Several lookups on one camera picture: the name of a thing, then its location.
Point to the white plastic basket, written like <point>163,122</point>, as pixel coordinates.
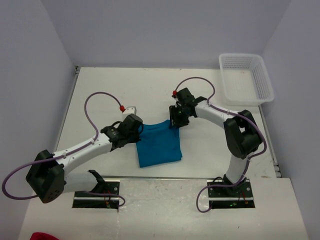
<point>245,79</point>

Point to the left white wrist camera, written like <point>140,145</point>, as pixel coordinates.
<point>126,111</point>

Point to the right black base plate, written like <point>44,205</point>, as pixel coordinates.
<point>240,197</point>

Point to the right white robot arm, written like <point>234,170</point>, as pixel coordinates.
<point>242,134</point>

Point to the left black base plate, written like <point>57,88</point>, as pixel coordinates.
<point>83,200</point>

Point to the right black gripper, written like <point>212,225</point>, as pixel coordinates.
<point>174,120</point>

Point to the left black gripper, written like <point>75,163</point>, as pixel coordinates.
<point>136,138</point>

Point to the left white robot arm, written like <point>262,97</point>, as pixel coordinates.
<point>52,174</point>

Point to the blue t shirt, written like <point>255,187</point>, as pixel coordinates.
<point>159,144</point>

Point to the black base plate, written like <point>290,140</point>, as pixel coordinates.
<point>83,200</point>
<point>240,197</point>

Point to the red cloth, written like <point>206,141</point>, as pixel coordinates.
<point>42,236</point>

